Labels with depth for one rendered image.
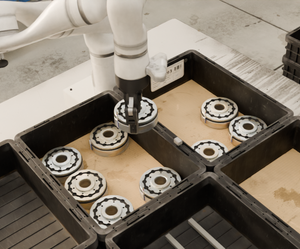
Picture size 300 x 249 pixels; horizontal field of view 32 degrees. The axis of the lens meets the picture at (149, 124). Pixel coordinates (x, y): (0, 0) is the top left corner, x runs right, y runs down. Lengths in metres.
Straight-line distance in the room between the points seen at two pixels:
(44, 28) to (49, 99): 0.74
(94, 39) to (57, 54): 1.78
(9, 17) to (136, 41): 0.28
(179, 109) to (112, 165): 0.28
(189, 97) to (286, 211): 0.48
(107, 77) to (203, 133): 0.35
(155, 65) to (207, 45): 0.93
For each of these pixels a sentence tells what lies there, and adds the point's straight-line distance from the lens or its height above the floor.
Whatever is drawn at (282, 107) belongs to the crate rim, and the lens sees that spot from 1.41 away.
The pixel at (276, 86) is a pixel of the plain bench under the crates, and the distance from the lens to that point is 1.86.
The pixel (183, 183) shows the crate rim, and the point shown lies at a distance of 1.19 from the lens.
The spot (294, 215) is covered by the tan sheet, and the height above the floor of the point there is 0.83.
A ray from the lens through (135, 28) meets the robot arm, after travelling 1.05.
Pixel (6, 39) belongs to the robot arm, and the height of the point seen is 1.23.
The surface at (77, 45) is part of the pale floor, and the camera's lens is 3.40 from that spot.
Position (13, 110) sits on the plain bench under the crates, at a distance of 1.82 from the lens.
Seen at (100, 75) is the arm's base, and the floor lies 0.87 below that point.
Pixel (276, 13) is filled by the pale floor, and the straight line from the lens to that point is 3.70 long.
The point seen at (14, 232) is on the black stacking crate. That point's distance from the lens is 1.29.
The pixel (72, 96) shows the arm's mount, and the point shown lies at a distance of 1.72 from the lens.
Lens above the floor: 1.81
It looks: 41 degrees down
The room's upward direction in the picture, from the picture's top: 3 degrees counter-clockwise
